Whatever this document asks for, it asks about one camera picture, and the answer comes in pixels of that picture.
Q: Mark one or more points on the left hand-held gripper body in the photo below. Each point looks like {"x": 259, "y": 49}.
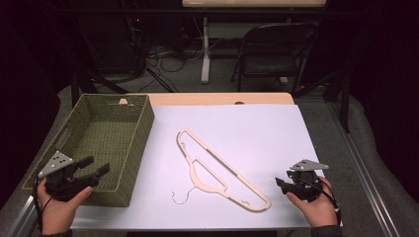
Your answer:
{"x": 61, "y": 179}

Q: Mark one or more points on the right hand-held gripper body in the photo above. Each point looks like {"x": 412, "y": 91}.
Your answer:
{"x": 306, "y": 184}

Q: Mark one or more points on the green woven basket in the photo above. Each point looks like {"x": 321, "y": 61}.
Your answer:
{"x": 105, "y": 131}

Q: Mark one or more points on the cream plastic hanger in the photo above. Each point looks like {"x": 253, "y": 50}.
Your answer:
{"x": 193, "y": 171}

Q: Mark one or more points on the person's right hand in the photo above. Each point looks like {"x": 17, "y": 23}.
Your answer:
{"x": 316, "y": 209}

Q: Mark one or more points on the person's left hand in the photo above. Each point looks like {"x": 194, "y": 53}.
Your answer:
{"x": 59, "y": 212}

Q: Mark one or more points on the white table sheet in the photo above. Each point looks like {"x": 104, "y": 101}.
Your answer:
{"x": 250, "y": 138}

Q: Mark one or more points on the black metal stand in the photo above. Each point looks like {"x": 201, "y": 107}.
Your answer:
{"x": 344, "y": 98}
{"x": 82, "y": 84}

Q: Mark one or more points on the black folding chair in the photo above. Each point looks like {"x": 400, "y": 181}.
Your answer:
{"x": 273, "y": 64}

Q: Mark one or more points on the white table leg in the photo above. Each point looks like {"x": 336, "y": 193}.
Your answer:
{"x": 205, "y": 59}

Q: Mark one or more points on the aluminium rail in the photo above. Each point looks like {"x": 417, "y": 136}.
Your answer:
{"x": 21, "y": 219}
{"x": 365, "y": 171}

